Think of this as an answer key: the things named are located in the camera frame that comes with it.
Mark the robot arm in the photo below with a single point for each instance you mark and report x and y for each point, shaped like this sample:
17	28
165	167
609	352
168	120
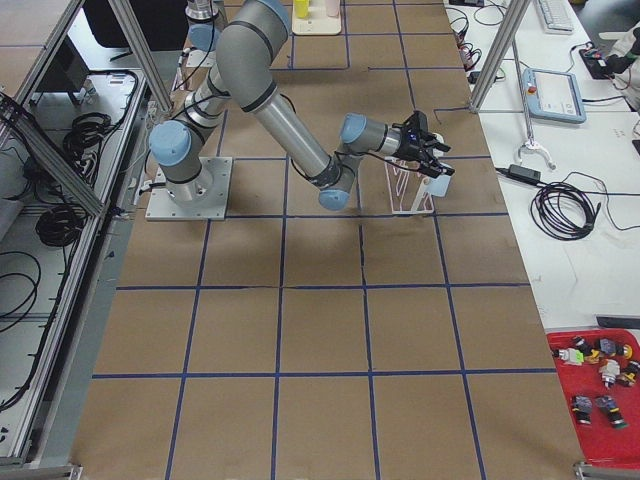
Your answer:
204	19
244	52

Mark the yellow cup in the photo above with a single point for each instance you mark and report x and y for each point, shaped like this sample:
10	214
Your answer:
301	8

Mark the pink cup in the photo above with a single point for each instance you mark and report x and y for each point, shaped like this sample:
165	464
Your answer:
332	8

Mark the blue teach pendant tablet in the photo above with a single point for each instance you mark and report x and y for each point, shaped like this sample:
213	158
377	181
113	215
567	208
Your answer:
553	95

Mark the black power adapter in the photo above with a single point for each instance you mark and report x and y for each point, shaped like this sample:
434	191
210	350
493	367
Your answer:
521	174

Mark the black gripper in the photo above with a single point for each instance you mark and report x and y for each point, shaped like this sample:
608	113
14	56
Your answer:
409	150

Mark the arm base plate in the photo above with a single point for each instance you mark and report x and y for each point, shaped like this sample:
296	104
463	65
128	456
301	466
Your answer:
204	198
192	57

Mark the white keyboard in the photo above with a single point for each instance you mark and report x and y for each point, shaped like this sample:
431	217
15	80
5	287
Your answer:
554	16

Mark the brown paper table cover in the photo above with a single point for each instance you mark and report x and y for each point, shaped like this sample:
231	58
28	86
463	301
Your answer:
288	342

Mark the light blue cup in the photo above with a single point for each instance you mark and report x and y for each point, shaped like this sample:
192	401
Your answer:
438	187

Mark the cream serving tray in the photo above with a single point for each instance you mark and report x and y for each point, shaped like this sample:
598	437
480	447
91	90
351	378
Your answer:
317	23

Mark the aluminium frame post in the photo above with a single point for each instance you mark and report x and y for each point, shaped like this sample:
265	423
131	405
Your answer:
501	43

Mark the white wire cup rack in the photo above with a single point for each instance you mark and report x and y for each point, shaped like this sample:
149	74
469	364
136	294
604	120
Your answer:
407	189

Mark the red parts tray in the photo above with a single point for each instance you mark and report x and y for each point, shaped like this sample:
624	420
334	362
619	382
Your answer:
599	375

